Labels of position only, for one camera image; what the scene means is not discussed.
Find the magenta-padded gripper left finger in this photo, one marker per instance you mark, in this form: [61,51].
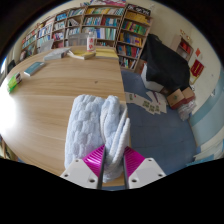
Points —
[81,170]

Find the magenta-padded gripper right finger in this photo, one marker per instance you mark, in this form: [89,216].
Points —
[143,170]

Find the white waffle towel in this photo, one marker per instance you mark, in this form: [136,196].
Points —
[86,130]

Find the papers on floor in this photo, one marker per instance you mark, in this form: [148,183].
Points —
[150,106]

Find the white plastic bag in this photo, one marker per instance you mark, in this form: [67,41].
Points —
[187,110]

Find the large cardboard box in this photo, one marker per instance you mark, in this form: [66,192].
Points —
[176,99]

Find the small cardboard box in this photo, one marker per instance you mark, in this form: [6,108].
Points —
[188,94]

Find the black cloth cover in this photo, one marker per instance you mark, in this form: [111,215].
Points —
[168,65]

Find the green plastic pack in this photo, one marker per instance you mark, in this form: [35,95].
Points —
[14,82]

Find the teal book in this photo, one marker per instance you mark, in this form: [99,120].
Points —
[34,68]

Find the tan open book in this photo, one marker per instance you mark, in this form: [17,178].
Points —
[81,54]

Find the grey book stack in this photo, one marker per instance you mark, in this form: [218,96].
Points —
[57,53]

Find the black chair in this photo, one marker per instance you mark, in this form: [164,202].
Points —
[11,65]

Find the white bottle with red label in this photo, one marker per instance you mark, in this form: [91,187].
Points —
[91,42]

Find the grey chair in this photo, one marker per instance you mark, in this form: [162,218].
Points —
[46,46]
[78,39]

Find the wooden bookshelf unit with books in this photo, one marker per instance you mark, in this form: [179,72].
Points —
[100,26]

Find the red wall poster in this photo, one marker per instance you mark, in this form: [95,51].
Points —
[197,68]

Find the small red wall sign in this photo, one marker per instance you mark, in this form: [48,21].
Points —
[197,52]

